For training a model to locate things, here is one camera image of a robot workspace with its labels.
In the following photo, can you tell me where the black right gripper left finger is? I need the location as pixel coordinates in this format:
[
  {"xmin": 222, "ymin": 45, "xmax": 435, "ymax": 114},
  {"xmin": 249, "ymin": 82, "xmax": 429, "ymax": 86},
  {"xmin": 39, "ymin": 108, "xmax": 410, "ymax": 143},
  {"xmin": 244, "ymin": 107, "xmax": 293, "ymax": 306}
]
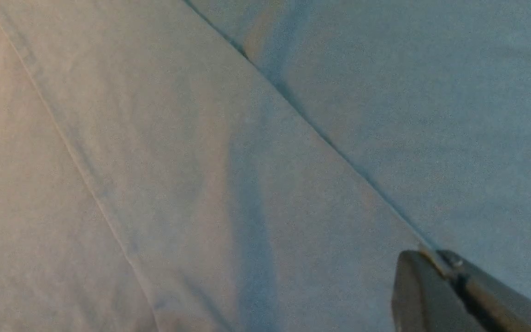
[{"xmin": 390, "ymin": 250, "xmax": 485, "ymax": 332}]

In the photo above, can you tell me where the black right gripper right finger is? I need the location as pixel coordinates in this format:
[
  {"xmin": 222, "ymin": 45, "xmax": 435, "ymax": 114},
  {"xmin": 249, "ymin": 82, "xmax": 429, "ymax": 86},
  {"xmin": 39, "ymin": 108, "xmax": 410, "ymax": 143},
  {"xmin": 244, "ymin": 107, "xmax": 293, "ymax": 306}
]
[{"xmin": 439, "ymin": 250, "xmax": 531, "ymax": 332}]

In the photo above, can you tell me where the dark gray long-sleeve shirt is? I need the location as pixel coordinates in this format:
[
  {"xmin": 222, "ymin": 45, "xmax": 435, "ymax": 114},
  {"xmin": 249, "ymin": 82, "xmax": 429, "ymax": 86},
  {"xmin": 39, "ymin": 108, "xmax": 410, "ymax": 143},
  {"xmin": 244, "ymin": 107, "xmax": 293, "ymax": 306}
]
[{"xmin": 0, "ymin": 0, "xmax": 531, "ymax": 332}]

